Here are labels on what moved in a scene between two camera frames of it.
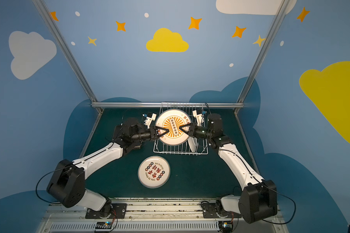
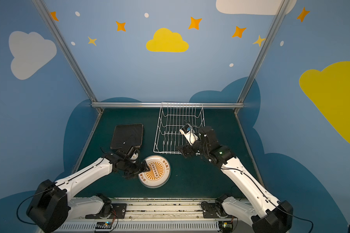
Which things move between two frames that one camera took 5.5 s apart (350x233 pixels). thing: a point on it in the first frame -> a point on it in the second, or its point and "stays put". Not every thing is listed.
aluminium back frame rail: [167, 105] stays put
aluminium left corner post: [66, 50] stays put
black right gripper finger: [185, 132] -> [184, 150]
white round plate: [171, 120] -> [159, 173]
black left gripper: [154, 132] -> [138, 168]
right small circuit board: [226, 226] stays put
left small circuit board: [103, 225] stays put
